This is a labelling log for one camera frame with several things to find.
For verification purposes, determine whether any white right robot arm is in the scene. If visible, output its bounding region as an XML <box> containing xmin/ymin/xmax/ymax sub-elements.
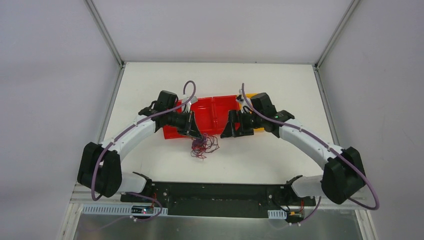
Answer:
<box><xmin>220</xmin><ymin>92</ymin><xmax>366</xmax><ymax>205</ymax></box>

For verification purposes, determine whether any left red plastic bin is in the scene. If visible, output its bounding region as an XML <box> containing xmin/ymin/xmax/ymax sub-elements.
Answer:
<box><xmin>162</xmin><ymin>105</ymin><xmax>201</xmax><ymax>140</ymax></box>

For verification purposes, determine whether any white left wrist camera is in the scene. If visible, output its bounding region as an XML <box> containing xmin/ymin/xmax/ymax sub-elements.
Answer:
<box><xmin>181</xmin><ymin>96</ymin><xmax>198</xmax><ymax>113</ymax></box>

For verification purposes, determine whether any right red plastic bin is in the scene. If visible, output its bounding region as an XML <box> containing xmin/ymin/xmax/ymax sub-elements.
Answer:
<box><xmin>212</xmin><ymin>95</ymin><xmax>240</xmax><ymax>135</ymax></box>

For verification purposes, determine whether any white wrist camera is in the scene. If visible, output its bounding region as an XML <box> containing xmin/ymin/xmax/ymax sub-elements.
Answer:
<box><xmin>236</xmin><ymin>94</ymin><xmax>251</xmax><ymax>113</ymax></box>
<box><xmin>181</xmin><ymin>96</ymin><xmax>198</xmax><ymax>113</ymax></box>

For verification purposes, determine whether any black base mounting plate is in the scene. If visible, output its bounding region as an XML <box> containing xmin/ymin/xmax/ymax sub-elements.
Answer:
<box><xmin>120</xmin><ymin>181</ymin><xmax>318</xmax><ymax>219</ymax></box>

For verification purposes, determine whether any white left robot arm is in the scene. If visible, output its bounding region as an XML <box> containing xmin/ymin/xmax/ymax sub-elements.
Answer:
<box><xmin>77</xmin><ymin>90</ymin><xmax>203</xmax><ymax>203</ymax></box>

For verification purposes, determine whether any yellow plastic bin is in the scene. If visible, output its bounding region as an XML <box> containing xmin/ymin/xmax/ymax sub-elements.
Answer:
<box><xmin>245</xmin><ymin>93</ymin><xmax>266</xmax><ymax>133</ymax></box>

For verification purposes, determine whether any coloured cable bundle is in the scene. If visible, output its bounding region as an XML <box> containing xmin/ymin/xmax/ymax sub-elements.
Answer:
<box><xmin>190</xmin><ymin>133</ymin><xmax>221</xmax><ymax>161</ymax></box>

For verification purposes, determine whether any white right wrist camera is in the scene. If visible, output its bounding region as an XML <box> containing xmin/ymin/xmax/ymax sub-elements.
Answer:
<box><xmin>236</xmin><ymin>94</ymin><xmax>251</xmax><ymax>113</ymax></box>

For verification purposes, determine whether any middle red plastic bin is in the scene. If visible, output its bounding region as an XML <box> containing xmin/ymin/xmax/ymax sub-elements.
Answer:
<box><xmin>190</xmin><ymin>97</ymin><xmax>218</xmax><ymax>135</ymax></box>

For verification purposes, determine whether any red plastic bin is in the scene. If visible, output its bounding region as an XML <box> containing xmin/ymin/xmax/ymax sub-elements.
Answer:
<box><xmin>162</xmin><ymin>105</ymin><xmax>201</xmax><ymax>140</ymax></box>
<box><xmin>212</xmin><ymin>95</ymin><xmax>240</xmax><ymax>135</ymax></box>
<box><xmin>190</xmin><ymin>97</ymin><xmax>218</xmax><ymax>135</ymax></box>

